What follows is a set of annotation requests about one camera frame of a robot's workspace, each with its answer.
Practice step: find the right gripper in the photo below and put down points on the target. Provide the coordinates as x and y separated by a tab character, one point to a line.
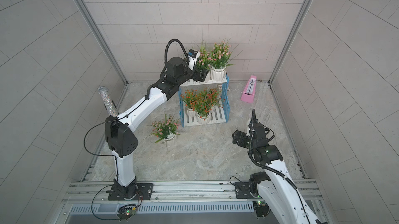
240	141

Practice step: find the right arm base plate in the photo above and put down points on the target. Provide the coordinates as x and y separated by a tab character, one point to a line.
245	190

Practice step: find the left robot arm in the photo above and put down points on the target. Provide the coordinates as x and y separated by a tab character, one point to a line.
179	67

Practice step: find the glitter tube on black stand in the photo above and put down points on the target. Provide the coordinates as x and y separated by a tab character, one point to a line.
108	102

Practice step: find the pink flower pot corner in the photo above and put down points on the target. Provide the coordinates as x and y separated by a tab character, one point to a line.
202	64

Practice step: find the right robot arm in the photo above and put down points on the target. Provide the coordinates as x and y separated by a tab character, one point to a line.
272	189

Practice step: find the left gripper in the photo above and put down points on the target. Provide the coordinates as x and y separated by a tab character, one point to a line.
201	76

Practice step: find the blue white wooden rack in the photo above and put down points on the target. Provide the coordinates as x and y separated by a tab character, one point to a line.
219	114

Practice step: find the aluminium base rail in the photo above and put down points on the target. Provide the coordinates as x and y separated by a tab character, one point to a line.
170	197

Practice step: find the pink flower pot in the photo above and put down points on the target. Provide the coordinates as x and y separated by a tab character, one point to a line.
219	59
166	129

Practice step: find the red flower pot front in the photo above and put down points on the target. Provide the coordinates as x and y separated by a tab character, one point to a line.
206	100

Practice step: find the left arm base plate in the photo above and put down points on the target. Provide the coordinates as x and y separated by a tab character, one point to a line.
143	192

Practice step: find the pink metronome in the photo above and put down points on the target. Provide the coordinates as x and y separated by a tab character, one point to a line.
249	92

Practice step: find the red flower pot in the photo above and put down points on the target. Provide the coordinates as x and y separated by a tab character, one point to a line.
206	100
189	99

